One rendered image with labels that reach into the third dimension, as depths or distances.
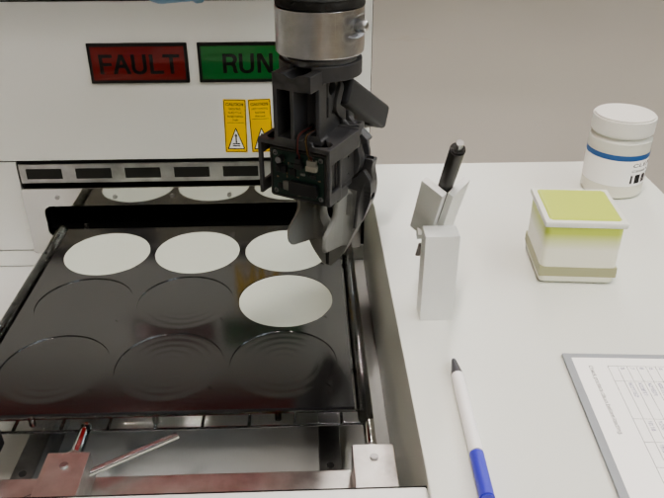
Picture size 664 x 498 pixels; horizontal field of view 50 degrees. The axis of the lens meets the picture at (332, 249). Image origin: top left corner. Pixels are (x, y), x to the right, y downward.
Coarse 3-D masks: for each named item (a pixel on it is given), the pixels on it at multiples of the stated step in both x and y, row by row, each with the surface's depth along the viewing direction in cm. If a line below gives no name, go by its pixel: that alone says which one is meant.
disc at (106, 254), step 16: (96, 240) 89; (112, 240) 89; (128, 240) 89; (144, 240) 89; (64, 256) 86; (80, 256) 86; (96, 256) 86; (112, 256) 86; (128, 256) 86; (144, 256) 86; (80, 272) 83; (96, 272) 83; (112, 272) 83
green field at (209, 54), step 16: (208, 48) 85; (224, 48) 85; (240, 48) 85; (256, 48) 86; (272, 48) 86; (208, 64) 86; (224, 64) 86; (240, 64) 86; (256, 64) 86; (272, 64) 86
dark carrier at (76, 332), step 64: (64, 320) 75; (128, 320) 74; (192, 320) 75; (320, 320) 75; (0, 384) 66; (64, 384) 66; (128, 384) 66; (192, 384) 66; (256, 384) 66; (320, 384) 66
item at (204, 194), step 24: (24, 192) 93; (48, 192) 93; (72, 192) 93; (96, 192) 93; (120, 192) 93; (144, 192) 93; (168, 192) 93; (192, 192) 93; (216, 192) 94; (240, 192) 94; (264, 192) 94; (48, 216) 96; (48, 240) 96; (360, 240) 98
